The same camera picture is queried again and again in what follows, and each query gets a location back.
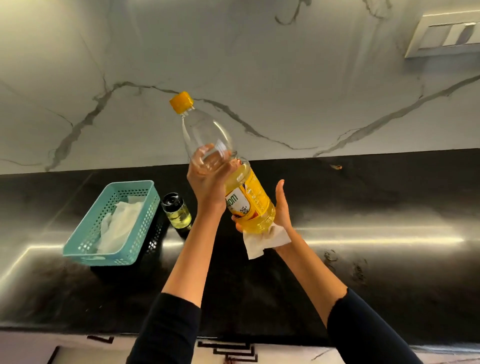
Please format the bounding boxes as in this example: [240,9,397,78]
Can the person's left hand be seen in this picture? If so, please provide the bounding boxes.
[187,144,241,215]

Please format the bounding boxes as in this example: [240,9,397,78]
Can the person's right hand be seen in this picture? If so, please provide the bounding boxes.
[231,179,293,234]

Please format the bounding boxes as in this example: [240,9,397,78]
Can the yellow-capped cooking oil bottle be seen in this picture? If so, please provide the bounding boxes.
[169,91,277,234]

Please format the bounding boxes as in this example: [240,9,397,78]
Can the white paper towel piece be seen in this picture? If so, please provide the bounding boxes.
[242,222,292,260]

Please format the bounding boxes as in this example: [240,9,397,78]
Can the person's right forearm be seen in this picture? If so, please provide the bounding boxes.
[275,229,424,364]

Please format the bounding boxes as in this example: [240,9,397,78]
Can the person's left forearm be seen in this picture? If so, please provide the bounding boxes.
[125,204,227,364]

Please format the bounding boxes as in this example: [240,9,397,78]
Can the small black-capped glass oil bottle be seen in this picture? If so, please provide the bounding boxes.
[161,192,193,230]

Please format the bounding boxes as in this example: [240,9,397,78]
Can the crumpled white paper towels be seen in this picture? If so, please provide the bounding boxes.
[95,196,147,255]

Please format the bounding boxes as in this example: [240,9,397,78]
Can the teal perforated plastic basket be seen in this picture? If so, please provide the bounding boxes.
[62,180,161,267]

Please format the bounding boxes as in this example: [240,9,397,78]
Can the black geometric cabinet handle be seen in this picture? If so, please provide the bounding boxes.
[197,340,259,363]

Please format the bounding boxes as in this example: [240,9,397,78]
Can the white wall switch plate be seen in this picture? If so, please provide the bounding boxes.
[404,10,480,59]

